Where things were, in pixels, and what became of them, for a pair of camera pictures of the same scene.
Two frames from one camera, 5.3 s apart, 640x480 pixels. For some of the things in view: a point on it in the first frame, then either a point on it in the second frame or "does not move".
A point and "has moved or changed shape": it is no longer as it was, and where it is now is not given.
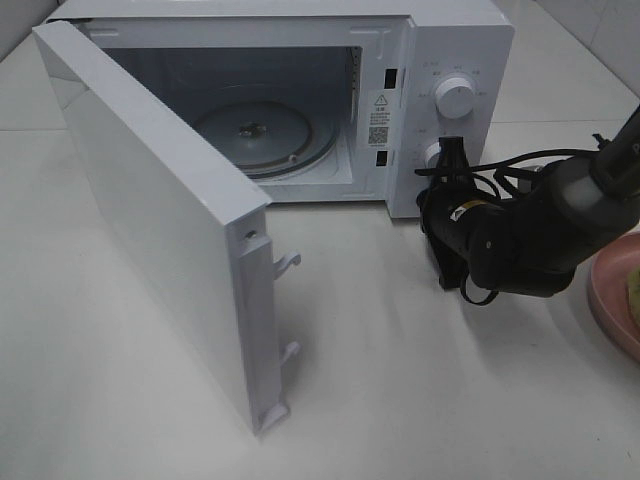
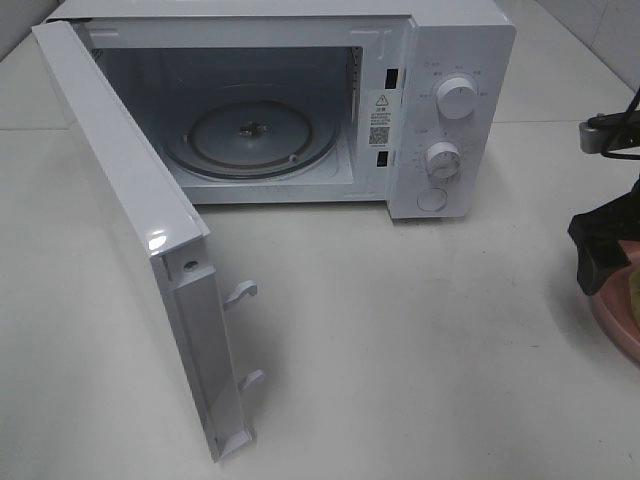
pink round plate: [607, 291] does not move
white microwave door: [203, 223] has moved or changed shape
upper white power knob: [454, 98] does not move
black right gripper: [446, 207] → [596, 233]
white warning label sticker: [379, 120] does not move
